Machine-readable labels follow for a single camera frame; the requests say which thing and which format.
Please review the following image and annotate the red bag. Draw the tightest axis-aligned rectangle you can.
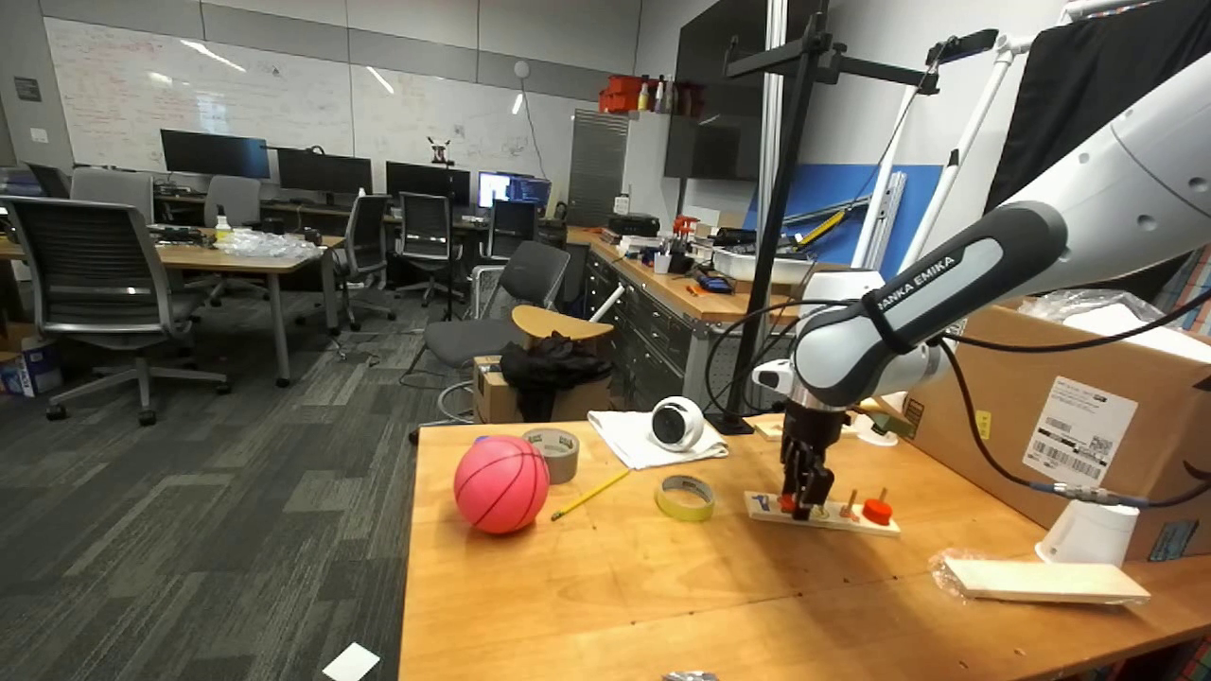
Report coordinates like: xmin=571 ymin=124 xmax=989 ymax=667
xmin=599 ymin=71 xmax=648 ymax=116

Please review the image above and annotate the white paper scrap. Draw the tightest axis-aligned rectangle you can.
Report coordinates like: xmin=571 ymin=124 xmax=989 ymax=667
xmin=317 ymin=638 xmax=381 ymax=681

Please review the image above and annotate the pink toy basketball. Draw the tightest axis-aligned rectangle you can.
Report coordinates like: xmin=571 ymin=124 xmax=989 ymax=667
xmin=451 ymin=433 xmax=557 ymax=537

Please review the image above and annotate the white plastic bin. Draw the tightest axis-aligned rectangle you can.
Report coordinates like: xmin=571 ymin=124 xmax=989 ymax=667
xmin=710 ymin=237 xmax=817 ymax=289

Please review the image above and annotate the small cardboard box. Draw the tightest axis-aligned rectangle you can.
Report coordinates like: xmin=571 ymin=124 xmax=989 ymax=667
xmin=469 ymin=353 xmax=620 ymax=427

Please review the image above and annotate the black computer monitor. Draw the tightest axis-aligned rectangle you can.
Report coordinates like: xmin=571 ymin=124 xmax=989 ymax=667
xmin=159 ymin=124 xmax=273 ymax=183
xmin=276 ymin=145 xmax=374 ymax=200
xmin=381 ymin=160 xmax=474 ymax=210

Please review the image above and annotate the yellow pencil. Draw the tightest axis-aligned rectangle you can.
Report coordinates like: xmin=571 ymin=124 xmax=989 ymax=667
xmin=550 ymin=464 xmax=637 ymax=525

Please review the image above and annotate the white foam board in plastic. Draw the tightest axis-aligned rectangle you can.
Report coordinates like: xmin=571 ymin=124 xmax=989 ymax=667
xmin=937 ymin=553 xmax=1153 ymax=614

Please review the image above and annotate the blue lit screen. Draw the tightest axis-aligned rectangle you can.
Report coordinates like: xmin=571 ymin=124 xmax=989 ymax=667
xmin=474 ymin=171 xmax=557 ymax=211

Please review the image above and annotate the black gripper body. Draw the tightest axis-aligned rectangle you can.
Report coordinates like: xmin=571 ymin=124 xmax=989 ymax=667
xmin=775 ymin=406 xmax=846 ymax=481

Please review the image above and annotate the black office chair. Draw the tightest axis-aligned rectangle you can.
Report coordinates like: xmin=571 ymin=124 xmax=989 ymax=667
xmin=392 ymin=191 xmax=469 ymax=319
xmin=335 ymin=191 xmax=392 ymax=333

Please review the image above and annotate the black pole stand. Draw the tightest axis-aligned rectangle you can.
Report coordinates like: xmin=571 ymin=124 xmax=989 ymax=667
xmin=710 ymin=0 xmax=942 ymax=438

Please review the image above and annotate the grey duct tape roll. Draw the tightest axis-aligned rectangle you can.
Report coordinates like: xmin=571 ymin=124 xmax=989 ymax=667
xmin=523 ymin=424 xmax=584 ymax=490

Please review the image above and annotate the grey metal cabinet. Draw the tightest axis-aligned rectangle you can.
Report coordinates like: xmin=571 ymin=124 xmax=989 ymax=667
xmin=562 ymin=111 xmax=632 ymax=231

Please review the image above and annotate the black bag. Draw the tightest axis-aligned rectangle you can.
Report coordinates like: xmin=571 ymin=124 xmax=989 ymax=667
xmin=499 ymin=333 xmax=620 ymax=424

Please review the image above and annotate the wooden top workbench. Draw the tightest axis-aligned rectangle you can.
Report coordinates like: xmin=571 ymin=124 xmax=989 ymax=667
xmin=562 ymin=222 xmax=837 ymax=413

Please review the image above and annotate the yellow wrist camera mount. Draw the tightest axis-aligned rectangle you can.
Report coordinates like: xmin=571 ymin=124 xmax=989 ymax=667
xmin=860 ymin=396 xmax=926 ymax=444

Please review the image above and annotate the white mug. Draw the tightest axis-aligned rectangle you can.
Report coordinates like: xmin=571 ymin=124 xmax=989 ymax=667
xmin=648 ymin=395 xmax=710 ymax=457

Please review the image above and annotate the white peg board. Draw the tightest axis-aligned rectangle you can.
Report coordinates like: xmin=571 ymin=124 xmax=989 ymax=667
xmin=743 ymin=490 xmax=909 ymax=540

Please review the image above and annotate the black wall panel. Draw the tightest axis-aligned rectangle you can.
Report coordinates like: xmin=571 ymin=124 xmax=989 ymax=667
xmin=663 ymin=0 xmax=825 ymax=183

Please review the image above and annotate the grey mesh office chair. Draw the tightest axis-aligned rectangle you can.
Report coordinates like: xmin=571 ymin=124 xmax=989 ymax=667
xmin=0 ymin=193 xmax=234 ymax=427

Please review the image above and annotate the round wooden stool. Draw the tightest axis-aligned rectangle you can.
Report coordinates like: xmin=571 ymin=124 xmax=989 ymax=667
xmin=508 ymin=302 xmax=615 ymax=350

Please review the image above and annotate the white tripod stand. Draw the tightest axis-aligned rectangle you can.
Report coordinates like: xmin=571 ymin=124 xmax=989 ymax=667
xmin=844 ymin=27 xmax=1044 ymax=278

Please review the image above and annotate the yellow-green tape roll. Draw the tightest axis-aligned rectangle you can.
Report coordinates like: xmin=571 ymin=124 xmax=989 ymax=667
xmin=651 ymin=474 xmax=719 ymax=525

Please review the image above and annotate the grey padded chair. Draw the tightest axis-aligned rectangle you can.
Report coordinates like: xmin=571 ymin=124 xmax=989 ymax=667
xmin=418 ymin=237 xmax=579 ymax=374

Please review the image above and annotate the black curtain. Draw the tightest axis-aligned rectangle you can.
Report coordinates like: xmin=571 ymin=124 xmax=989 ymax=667
xmin=981 ymin=0 xmax=1211 ymax=211

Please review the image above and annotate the white paper sheet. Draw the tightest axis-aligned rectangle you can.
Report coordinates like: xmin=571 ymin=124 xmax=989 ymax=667
xmin=587 ymin=406 xmax=735 ymax=474

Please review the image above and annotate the wall whiteboard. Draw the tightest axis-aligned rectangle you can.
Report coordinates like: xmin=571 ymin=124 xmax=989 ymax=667
xmin=40 ymin=15 xmax=560 ymax=183

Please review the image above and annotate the wooden office desk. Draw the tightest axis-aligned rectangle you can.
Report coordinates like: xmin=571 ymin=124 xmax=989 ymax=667
xmin=147 ymin=231 xmax=343 ymax=389

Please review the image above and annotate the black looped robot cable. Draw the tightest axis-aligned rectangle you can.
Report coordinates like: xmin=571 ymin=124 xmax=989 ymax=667
xmin=701 ymin=294 xmax=811 ymax=427

